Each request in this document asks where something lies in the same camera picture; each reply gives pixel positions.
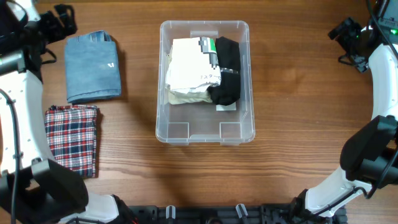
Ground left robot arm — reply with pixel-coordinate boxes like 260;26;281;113
1;1;134;223

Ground black garment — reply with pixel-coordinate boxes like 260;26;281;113
207;37;241;106

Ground blue denim jeans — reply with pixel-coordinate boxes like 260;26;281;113
64;30;121;104

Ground white label in bin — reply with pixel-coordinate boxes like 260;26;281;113
216;102;236;111

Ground cream cloth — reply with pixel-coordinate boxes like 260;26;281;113
165;44;220;105

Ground clear plastic storage bin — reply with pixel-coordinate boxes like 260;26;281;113
155;21;256;145

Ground white printed t-shirt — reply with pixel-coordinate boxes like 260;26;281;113
165;37;221;93

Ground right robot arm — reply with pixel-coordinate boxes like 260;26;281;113
271;0;397;223

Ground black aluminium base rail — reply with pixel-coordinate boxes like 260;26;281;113
130;204;348;224

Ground red plaid shirt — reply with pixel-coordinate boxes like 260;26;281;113
44;105;98;178

